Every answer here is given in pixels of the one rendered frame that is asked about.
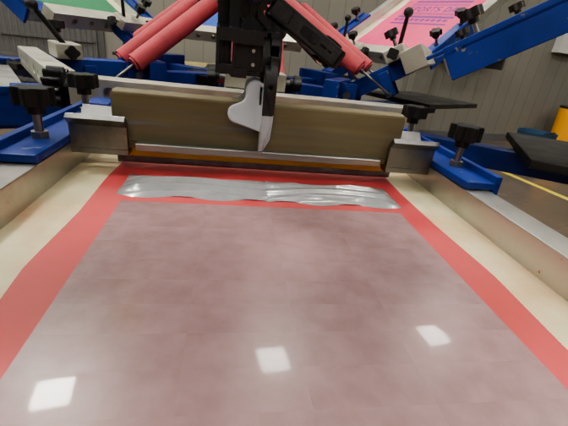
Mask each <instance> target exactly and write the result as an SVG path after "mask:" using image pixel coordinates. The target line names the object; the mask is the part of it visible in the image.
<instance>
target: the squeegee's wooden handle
mask: <svg viewBox="0 0 568 426"><path fill-rule="evenodd" d="M110 97H111V106H112V116H115V117H125V119H126V121H127V123H128V139H129V148H135V143H136V142H137V141H144V142H157V143H169V144H181V145H205V146H217V147H230V148H242V149H254V150H257V149H258V143H259V132H258V131H255V130H253V129H251V128H246V127H244V126H242V125H239V124H236V123H233V122H232V121H231V120H230V119H229V117H228V115H227V113H228V108H229V107H230V106H231V105H234V104H236V103H239V102H240V101H243V100H244V99H243V98H234V97H225V96H207V95H198V94H189V93H179V92H170V91H160V90H143V89H134V88H124V87H115V88H113V89H112V91H111V95H110ZM404 124H405V117H404V115H402V114H400V113H399V112H382V111H372V110H363V109H353V108H344V107H334V106H317V105H308V104H298V103H289V102H279V101H276V104H275V111H274V116H273V123H272V129H271V134H270V141H269V142H268V144H267V145H266V147H265V148H264V150H278V151H290V152H303V153H315V154H326V155H339V156H362V157H375V158H379V159H380V164H382V165H384V164H385V158H386V155H387V151H388V148H389V144H390V143H391V141H392V140H393V139H401V136H402V132H403V129H404Z"/></svg>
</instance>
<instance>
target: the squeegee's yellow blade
mask: <svg viewBox="0 0 568 426"><path fill-rule="evenodd" d="M129 155H130V156H154V157H166V158H180V159H194V160H207V161H233V162H247V163H260V164H274V165H287V166H301V167H327V168H340V169H353V170H367V171H381V172H383V170H382V169H381V168H380V167H381V164H380V166H379V167H368V166H354V165H342V164H329V163H315V162H302V161H278V160H264V159H251V158H238V157H225V156H200V155H187V154H173V153H161V152H148V151H137V150H136V149H135V148H132V152H131V153H130V154H129Z"/></svg>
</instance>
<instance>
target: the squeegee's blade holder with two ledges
mask: <svg viewBox="0 0 568 426"><path fill-rule="evenodd" d="M135 149H136V150H137V151H148V152H161V153H173V154H187V155H200V156H225V157H238V158H251V159H264V160H278V161H302V162H315V163H329V164H342V165H354V166H368V167H379V166H380V159H379V158H375V157H362V156H339V155H326V154H315V153H303V152H290V151H278V150H263V151H258V150H254V149H242V148H230V147H217V146H205V145H181V144H169V143H157V142H144V141H137V142H136V143H135Z"/></svg>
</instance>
